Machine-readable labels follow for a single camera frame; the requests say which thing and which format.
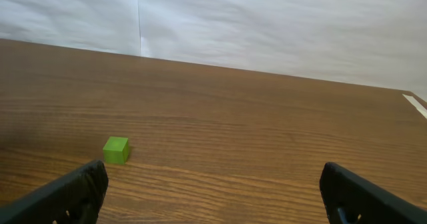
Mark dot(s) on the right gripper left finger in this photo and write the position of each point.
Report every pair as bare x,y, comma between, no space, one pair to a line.
70,194

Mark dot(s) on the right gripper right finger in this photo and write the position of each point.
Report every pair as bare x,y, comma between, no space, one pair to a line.
363,197

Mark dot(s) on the green cube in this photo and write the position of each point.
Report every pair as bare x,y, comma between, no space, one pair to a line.
115,149

